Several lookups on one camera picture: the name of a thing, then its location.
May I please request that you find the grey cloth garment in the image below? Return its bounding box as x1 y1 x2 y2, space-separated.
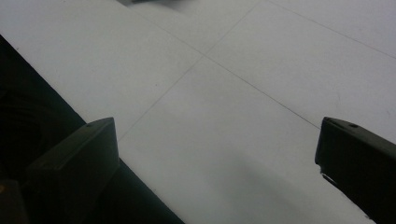
117 0 188 12

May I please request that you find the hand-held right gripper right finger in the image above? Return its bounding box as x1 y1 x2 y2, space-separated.
314 116 396 224

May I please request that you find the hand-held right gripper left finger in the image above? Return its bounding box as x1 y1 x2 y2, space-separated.
25 117 120 224

